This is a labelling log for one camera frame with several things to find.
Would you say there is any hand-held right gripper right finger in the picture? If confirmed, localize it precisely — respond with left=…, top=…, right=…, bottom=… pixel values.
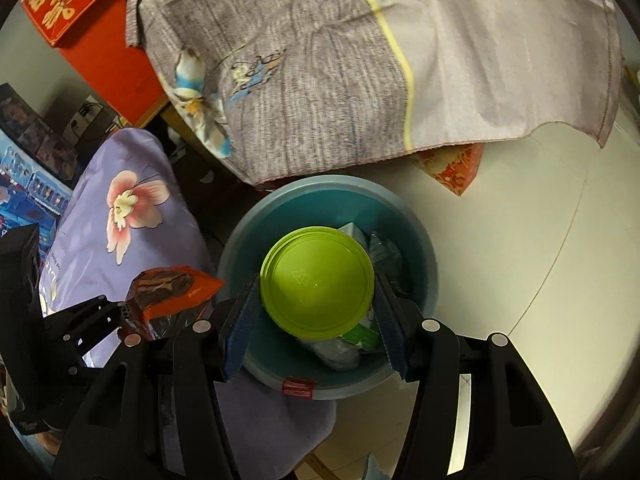
left=372, top=272, right=581, bottom=480

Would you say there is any grey floral cloth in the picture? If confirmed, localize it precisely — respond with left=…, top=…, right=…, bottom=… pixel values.
left=125, top=0, right=625, bottom=188

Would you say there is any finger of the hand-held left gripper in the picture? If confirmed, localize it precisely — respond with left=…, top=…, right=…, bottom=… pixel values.
left=50, top=330, right=123, bottom=376
left=45, top=295, right=123, bottom=336

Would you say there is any teal plastic bin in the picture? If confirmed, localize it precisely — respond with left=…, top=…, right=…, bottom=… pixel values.
left=216, top=175, right=440, bottom=401

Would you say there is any white wall socket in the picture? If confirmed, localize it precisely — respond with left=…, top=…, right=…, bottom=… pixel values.
left=70, top=100, right=118, bottom=136

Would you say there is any lime green plastic lid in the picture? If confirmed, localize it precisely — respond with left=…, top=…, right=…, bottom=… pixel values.
left=259, top=226, right=376, bottom=338

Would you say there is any red gift box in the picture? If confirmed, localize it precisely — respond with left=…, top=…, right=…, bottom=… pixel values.
left=55, top=0, right=171, bottom=128

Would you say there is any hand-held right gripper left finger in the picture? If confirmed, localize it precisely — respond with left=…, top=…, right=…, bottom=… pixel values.
left=50, top=275, right=263, bottom=480

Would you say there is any red patterned bag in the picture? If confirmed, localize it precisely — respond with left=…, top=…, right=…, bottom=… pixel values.
left=415, top=142, right=485, bottom=197

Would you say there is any orange snack packet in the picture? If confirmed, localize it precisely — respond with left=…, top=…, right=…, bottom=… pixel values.
left=117, top=266, right=226, bottom=343

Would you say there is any white green medicine box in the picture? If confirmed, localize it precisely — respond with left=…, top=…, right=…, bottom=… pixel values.
left=337, top=222, right=383, bottom=353

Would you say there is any purple floral blanket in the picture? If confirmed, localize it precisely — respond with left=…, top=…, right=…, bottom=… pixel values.
left=37, top=127, right=338, bottom=461

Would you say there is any blue toy box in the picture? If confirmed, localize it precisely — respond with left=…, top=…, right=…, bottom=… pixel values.
left=0, top=85, right=83, bottom=241

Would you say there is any green sachet packet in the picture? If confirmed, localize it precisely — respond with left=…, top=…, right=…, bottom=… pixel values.
left=370, top=232, right=416, bottom=296

